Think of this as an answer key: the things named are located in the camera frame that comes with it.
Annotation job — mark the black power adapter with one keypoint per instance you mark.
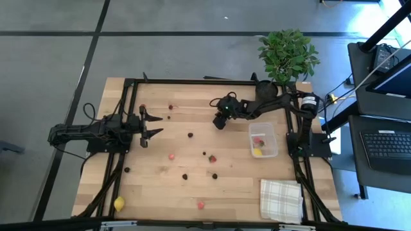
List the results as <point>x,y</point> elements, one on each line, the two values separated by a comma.
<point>382,56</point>

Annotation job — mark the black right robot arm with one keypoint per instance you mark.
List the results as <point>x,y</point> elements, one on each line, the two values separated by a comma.
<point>276,102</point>

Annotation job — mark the yellow lemon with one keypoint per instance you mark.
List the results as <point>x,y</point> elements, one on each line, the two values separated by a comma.
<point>119,203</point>
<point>257,151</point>

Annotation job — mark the black diagonal post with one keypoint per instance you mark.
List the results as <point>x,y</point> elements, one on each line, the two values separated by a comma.
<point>385,29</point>

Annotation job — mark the green potted plant black pot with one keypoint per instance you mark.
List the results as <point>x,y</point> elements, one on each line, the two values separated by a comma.
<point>285,54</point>

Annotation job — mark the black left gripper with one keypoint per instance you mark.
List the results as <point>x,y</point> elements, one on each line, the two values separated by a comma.
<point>135,125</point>

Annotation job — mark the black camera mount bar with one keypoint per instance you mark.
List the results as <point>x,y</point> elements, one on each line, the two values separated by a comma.
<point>48,227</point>

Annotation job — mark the beige plaid cloth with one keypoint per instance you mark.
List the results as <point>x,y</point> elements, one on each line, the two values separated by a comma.
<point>281,200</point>

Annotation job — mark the black computer monitor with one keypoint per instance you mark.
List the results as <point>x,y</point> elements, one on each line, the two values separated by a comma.
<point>395,80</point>

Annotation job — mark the black desk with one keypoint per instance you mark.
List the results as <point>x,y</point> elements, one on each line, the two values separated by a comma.
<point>356,154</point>
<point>359,73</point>

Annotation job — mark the red strawberry green leaves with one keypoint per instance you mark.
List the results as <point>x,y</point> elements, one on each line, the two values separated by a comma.
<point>262,143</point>

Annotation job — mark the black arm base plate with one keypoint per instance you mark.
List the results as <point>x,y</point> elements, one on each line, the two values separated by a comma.
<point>321,144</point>
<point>96,148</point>

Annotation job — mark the red strawberry long stem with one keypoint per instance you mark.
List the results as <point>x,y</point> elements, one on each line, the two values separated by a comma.
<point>212,158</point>

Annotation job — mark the grey chair base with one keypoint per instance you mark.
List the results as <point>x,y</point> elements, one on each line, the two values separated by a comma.
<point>9,147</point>

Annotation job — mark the clear plastic tupperware container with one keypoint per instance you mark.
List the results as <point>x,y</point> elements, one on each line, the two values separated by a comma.
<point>269,134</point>

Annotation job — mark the pink raspberry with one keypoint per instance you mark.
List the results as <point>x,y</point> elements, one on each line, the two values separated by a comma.
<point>171,156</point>
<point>200,205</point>
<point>257,140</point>

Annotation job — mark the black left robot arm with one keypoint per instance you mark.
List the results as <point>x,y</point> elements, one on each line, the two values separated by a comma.
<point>80,130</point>

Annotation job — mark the yellow plug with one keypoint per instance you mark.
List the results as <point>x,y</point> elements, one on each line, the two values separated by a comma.
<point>332,97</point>

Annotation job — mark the small red berry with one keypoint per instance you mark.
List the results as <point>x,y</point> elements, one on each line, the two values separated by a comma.
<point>171,106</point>

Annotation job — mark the black keyboard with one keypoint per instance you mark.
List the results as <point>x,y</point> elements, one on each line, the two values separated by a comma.
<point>388,150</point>

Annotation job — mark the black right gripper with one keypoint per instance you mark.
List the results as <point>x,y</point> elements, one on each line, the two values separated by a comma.
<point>226,110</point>

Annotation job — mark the blackberry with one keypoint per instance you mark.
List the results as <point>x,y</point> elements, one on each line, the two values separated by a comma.
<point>185,176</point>
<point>190,135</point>
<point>127,169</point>

